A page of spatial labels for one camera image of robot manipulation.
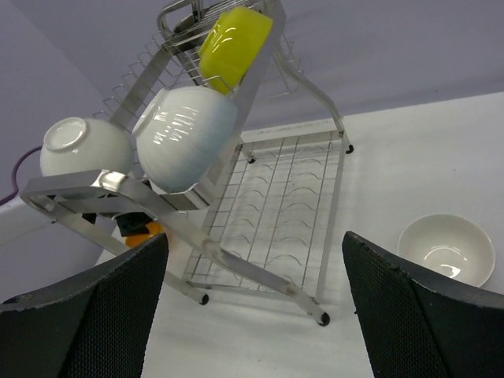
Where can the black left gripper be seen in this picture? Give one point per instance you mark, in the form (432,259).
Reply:
(128,223)

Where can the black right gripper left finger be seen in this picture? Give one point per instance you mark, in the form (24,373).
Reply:
(94,324)

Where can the small white bowl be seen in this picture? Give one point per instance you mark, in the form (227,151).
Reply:
(451,246)

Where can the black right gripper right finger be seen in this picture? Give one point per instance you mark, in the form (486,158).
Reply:
(419,323)

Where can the large white bowl left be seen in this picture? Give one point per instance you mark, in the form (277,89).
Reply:
(78,144)

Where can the large white bowl right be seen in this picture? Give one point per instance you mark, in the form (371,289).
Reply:
(180,134)

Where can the orange bowl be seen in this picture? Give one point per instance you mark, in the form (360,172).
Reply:
(153,228)

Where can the large white bowl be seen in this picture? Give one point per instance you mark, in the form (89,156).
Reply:
(180,134)
(78,144)

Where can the green bowl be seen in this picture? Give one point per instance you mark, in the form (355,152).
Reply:
(231,47)

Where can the stainless steel dish rack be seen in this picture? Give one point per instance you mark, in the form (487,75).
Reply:
(258,222)

